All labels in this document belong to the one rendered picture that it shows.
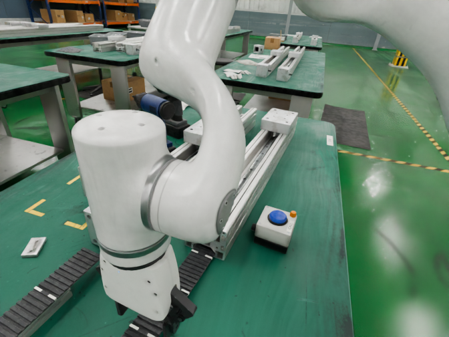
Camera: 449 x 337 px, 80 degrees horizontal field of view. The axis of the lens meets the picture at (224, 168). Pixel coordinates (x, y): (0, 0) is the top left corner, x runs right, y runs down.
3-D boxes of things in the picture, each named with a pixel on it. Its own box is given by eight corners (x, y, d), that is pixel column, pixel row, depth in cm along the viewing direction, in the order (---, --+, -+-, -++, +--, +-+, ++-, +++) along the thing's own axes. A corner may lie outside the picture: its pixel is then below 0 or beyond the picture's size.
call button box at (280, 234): (285, 255, 62) (290, 235, 58) (246, 240, 65) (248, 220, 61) (292, 233, 68) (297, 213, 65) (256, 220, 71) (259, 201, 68)
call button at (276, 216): (283, 229, 61) (284, 222, 60) (266, 223, 62) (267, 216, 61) (286, 218, 64) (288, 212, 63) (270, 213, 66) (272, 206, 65)
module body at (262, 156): (224, 261, 59) (226, 232, 55) (184, 245, 62) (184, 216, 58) (294, 134, 123) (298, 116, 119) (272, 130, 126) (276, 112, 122)
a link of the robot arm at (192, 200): (291, 25, 36) (226, 251, 29) (185, 16, 40) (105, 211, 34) (295, -44, 28) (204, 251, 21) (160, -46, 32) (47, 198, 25)
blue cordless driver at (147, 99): (162, 168, 91) (158, 103, 79) (129, 148, 101) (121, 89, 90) (179, 160, 96) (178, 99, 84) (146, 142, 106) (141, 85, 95)
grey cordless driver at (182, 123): (180, 141, 109) (179, 86, 98) (147, 128, 118) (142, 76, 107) (192, 135, 115) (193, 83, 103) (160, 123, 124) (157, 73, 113)
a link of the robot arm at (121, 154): (188, 214, 34) (127, 196, 37) (188, 115, 27) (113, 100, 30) (151, 265, 27) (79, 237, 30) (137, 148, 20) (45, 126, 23)
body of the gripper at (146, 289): (80, 244, 32) (97, 301, 37) (152, 277, 29) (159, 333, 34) (124, 208, 38) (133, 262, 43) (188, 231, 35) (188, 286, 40)
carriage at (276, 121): (286, 142, 101) (290, 124, 98) (258, 135, 105) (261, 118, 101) (294, 128, 114) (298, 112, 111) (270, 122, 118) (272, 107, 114)
